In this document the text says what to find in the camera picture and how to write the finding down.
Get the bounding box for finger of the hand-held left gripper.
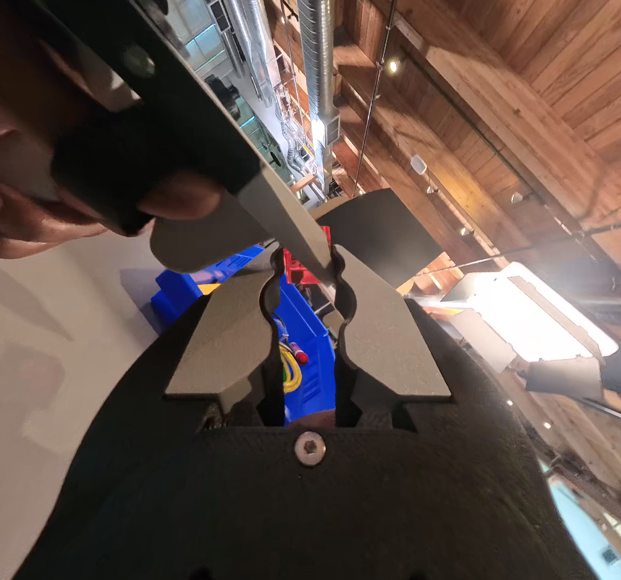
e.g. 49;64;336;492
149;166;340;285

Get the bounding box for red transparent cube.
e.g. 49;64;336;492
282;226;335;290

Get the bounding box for yellow cable coil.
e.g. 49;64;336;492
280;340;303;394

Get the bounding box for studio light panel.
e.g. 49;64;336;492
442;262;621;367

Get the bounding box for silver ceiling duct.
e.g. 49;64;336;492
291;0;340;144
194;0;292;134

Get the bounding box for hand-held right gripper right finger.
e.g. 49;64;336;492
333;246;454;416

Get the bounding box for blue plastic bin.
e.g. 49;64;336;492
151;244;338;425

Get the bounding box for person's left hand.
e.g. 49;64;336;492
0;0;224;260

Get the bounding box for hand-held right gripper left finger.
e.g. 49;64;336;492
163;250;286;416

